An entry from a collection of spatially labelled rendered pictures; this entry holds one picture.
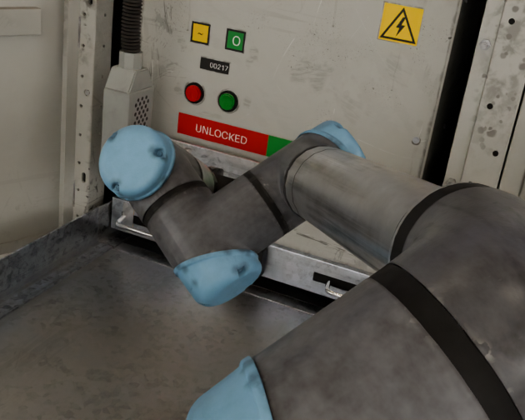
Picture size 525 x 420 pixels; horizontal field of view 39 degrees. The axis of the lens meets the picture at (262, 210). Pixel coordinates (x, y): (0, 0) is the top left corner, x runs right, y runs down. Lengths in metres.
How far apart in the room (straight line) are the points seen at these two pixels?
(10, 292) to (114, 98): 0.33
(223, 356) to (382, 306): 0.72
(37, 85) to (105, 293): 0.35
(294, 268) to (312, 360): 0.86
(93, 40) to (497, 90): 0.62
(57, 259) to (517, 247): 0.97
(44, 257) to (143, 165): 0.52
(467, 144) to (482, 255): 0.68
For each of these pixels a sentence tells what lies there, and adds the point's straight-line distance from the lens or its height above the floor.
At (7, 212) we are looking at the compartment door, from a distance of 1.33.
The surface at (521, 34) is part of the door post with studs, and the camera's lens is 1.02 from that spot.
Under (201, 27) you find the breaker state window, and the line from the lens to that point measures 1.19.
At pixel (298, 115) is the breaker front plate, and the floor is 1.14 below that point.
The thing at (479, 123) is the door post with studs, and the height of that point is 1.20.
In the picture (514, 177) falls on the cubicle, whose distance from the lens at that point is 1.05.
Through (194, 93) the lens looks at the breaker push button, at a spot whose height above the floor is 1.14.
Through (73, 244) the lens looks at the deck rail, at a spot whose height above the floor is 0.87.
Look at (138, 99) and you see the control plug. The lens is 1.17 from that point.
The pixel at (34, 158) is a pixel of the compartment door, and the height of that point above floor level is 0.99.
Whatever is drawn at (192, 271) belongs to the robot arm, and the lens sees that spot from 0.72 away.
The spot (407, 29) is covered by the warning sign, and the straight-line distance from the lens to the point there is 1.08.
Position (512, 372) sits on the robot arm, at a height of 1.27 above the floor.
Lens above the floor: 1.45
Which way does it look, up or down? 23 degrees down
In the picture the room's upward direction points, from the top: 8 degrees clockwise
